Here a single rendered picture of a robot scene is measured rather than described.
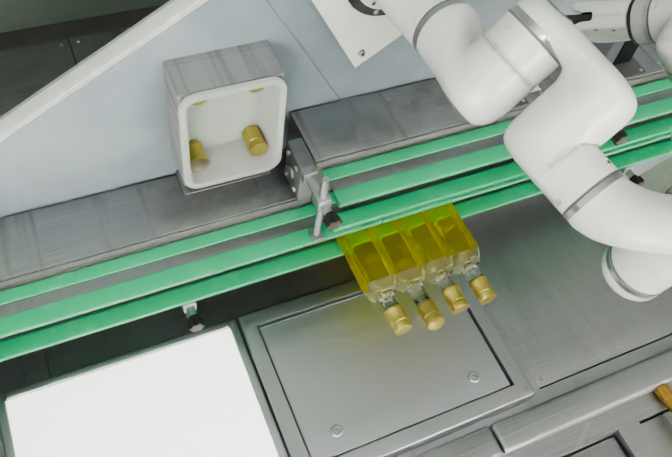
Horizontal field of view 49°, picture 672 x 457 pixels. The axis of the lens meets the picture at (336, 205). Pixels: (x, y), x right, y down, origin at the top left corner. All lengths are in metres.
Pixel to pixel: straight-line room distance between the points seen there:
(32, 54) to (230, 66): 0.86
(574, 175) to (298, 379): 0.69
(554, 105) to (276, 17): 0.49
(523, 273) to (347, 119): 0.54
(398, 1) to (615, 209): 0.40
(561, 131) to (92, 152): 0.76
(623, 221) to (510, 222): 0.83
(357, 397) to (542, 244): 0.57
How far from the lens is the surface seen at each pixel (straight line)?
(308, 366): 1.38
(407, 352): 1.43
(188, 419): 1.34
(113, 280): 1.29
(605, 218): 0.89
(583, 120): 0.90
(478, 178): 1.44
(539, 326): 1.57
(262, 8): 1.17
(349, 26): 1.17
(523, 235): 1.68
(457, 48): 0.96
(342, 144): 1.31
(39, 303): 1.29
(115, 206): 1.34
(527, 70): 0.93
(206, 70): 1.16
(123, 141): 1.28
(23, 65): 1.92
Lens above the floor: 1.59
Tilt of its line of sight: 30 degrees down
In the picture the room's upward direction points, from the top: 153 degrees clockwise
